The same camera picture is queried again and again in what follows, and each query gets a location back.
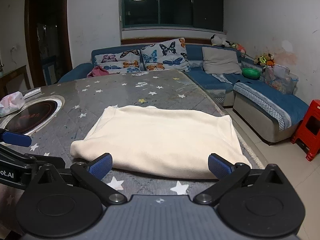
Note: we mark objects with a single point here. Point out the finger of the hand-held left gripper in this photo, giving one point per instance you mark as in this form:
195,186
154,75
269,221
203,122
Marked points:
27,161
17,138

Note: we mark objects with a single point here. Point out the white wall socket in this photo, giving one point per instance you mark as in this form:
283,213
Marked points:
15,48

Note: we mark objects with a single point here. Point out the blue corner sofa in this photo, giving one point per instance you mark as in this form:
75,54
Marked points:
195,52

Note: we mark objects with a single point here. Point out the green bowl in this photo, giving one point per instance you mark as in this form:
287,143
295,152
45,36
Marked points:
251,72

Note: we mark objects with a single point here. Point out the blue patterned sofa cover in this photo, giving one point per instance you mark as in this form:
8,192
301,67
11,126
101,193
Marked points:
280,100

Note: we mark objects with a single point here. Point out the pastel tissue pack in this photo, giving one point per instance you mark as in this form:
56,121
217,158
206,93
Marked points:
11,103

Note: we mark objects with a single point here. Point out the round black induction cooktop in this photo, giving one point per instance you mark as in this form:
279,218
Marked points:
30,116

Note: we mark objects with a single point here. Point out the grey star tablecloth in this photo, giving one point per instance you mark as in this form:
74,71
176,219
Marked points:
120,90

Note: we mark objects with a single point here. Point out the grey pillow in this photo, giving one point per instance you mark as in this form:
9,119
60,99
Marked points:
220,60

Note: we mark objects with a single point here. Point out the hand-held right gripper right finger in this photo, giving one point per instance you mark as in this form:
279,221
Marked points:
220,165

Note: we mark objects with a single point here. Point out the wide butterfly pillow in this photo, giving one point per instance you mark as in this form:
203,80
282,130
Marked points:
117,60

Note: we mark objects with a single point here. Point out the square butterfly pillow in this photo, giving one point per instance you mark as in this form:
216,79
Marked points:
165,55

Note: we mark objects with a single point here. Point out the wooden door frame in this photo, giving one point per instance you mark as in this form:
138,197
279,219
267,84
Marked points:
67,30

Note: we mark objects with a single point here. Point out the blue wooden frame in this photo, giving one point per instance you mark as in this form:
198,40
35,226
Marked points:
50,66

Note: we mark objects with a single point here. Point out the clear plastic storage box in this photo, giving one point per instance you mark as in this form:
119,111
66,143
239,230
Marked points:
281,80

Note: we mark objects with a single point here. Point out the black and white plush toy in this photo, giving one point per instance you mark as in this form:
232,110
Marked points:
217,40

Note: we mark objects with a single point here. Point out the pink plush toy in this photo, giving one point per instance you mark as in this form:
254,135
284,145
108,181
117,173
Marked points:
240,47

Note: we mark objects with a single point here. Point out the brown teddy bear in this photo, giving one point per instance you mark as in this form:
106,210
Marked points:
266,59

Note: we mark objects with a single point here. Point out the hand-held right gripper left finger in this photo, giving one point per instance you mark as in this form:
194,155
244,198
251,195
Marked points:
101,166

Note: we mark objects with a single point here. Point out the dark window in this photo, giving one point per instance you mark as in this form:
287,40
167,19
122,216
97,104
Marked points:
175,5

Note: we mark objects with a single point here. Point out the pink cloth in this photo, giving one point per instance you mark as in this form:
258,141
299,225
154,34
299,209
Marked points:
98,72

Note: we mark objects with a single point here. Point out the white remote control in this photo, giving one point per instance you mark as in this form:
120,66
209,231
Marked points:
32,93

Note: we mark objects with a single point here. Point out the red plastic stool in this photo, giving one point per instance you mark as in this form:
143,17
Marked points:
315,105

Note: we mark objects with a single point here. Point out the cream sweater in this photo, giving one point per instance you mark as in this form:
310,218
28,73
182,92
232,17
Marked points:
162,135

